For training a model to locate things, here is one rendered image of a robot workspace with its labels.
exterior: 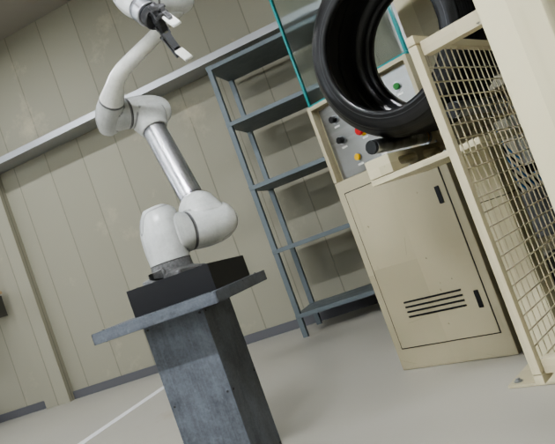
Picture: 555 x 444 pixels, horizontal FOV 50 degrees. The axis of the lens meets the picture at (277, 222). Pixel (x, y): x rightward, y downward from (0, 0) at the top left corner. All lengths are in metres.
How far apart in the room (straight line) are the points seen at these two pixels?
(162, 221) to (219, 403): 0.68
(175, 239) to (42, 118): 4.37
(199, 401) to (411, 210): 1.15
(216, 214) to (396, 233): 0.80
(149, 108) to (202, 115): 2.97
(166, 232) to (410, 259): 1.05
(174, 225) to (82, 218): 3.99
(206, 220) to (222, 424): 0.74
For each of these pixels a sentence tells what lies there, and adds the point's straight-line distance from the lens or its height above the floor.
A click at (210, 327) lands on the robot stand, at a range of 2.13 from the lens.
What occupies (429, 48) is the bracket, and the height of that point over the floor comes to 0.96.
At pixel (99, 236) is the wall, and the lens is 6.09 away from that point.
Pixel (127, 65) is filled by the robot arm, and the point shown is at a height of 1.57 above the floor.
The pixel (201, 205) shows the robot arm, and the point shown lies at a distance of 2.33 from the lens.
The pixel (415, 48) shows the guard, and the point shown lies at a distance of 1.21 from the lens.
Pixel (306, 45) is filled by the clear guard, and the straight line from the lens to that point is 2.84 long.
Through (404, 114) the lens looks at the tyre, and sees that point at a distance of 1.81.
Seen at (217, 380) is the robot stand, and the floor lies 0.35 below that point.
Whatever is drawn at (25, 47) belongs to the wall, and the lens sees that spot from 6.70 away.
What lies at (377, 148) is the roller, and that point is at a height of 0.89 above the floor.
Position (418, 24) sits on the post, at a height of 1.26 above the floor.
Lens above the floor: 0.70
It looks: 3 degrees up
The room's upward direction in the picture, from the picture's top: 20 degrees counter-clockwise
